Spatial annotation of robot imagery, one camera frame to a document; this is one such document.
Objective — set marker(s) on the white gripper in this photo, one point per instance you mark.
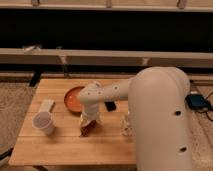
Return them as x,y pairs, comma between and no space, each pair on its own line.
90,113

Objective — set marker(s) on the wooden table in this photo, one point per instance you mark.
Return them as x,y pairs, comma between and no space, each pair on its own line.
105,145

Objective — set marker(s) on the blue device on floor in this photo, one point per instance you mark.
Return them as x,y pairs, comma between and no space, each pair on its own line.
197,102

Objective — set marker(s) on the black rectangular phone-like object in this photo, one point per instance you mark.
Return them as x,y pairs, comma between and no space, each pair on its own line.
110,106

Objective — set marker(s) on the grey metal rail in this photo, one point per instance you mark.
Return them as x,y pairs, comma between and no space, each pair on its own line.
105,57

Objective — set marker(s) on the clear plastic object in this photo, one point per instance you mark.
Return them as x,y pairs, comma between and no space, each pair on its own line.
126,128

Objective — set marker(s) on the white plastic measuring cup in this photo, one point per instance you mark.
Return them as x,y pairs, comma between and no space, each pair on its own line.
42,120

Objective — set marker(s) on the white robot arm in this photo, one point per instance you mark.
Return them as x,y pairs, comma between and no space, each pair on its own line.
156,104

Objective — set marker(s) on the dark red pepper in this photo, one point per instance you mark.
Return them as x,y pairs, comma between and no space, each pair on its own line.
86,130

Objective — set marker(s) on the orange ceramic bowl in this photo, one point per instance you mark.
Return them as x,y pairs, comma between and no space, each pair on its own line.
70,100

